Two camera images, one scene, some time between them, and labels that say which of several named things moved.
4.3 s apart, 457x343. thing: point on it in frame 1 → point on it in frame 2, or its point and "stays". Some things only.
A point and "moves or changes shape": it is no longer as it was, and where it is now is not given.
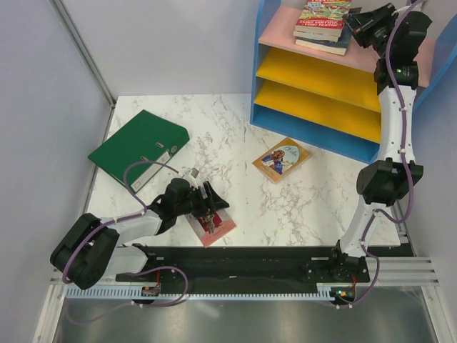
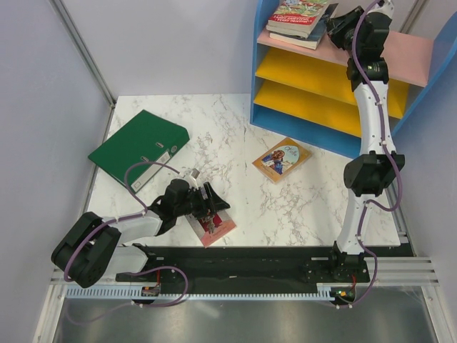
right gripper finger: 358,21 → 331,23
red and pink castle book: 211,227 stays
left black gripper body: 198,206 stays
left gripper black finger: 216,202 stays
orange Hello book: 281,158 stays
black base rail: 340,268 stays
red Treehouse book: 323,19 moves or changes shape
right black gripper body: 377,33 → 343,35
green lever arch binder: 147,136 stays
